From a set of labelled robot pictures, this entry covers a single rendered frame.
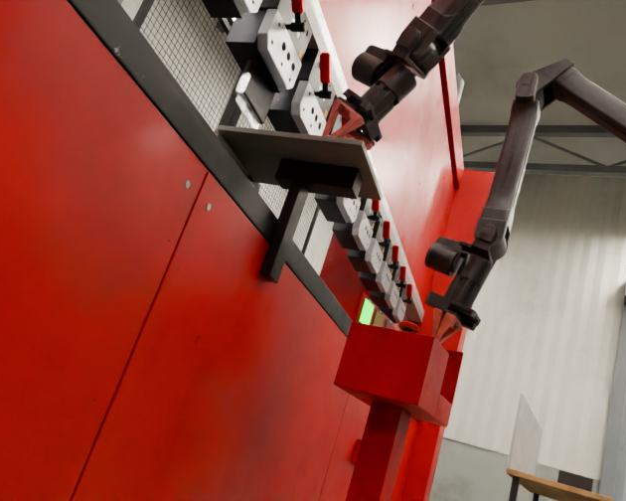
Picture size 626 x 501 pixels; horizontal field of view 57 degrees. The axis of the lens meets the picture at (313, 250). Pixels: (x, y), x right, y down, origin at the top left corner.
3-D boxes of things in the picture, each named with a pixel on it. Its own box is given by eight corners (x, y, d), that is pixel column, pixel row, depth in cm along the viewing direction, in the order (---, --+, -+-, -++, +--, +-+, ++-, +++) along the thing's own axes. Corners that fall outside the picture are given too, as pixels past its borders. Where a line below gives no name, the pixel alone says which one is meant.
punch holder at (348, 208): (342, 201, 155) (358, 150, 160) (313, 197, 158) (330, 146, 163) (354, 226, 168) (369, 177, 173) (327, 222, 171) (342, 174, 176)
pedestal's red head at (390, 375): (417, 406, 94) (442, 303, 100) (333, 384, 102) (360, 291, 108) (447, 427, 110) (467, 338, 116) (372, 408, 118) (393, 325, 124)
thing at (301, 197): (321, 285, 89) (359, 167, 96) (239, 268, 94) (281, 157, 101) (327, 294, 92) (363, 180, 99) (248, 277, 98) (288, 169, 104)
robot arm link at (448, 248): (500, 226, 113) (505, 246, 120) (448, 208, 120) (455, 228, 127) (471, 276, 111) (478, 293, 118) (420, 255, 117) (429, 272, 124)
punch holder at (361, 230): (357, 233, 172) (372, 186, 178) (331, 229, 175) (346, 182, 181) (367, 252, 185) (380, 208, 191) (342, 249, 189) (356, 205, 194)
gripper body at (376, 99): (339, 93, 101) (369, 66, 101) (352, 128, 110) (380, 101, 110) (365, 111, 98) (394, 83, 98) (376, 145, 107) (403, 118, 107)
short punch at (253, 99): (239, 100, 105) (256, 60, 108) (231, 100, 106) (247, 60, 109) (259, 132, 114) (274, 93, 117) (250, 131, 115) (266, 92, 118)
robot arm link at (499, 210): (544, 72, 125) (547, 103, 134) (517, 72, 128) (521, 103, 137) (498, 244, 111) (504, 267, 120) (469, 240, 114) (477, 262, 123)
